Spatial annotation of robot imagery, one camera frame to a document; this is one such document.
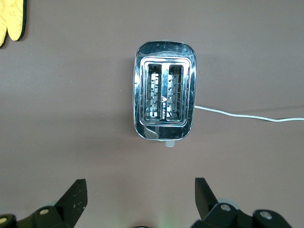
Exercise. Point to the chrome two-slot toaster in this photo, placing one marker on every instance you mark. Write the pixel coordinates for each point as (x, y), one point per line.
(164, 133)

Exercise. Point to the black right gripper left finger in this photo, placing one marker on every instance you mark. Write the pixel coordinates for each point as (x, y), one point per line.
(71, 204)

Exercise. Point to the yellow quilted oven mitt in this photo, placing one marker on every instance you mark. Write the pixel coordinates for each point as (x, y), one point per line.
(15, 21)

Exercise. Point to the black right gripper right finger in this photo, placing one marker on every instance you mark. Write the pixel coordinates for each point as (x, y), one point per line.
(206, 204)

